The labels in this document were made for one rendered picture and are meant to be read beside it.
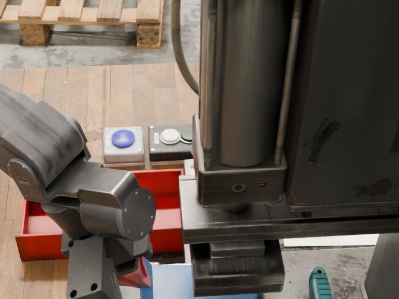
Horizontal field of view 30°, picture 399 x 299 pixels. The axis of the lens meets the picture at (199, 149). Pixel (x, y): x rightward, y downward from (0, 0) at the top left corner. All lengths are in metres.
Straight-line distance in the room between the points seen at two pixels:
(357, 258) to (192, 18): 2.11
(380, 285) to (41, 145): 0.51
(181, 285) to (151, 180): 0.25
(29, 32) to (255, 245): 2.27
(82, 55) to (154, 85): 1.57
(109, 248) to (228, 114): 0.25
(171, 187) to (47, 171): 0.45
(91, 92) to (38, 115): 0.61
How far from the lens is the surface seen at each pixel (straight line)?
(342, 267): 1.15
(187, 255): 1.03
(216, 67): 0.66
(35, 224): 1.19
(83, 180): 0.79
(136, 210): 0.78
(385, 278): 1.02
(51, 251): 1.13
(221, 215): 0.82
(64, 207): 0.82
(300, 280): 1.12
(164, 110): 1.35
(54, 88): 1.42
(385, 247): 1.01
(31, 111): 0.80
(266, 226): 0.81
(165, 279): 0.99
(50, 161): 0.78
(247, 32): 0.63
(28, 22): 2.98
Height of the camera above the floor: 1.81
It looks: 45 degrees down
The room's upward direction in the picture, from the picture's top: 1 degrees clockwise
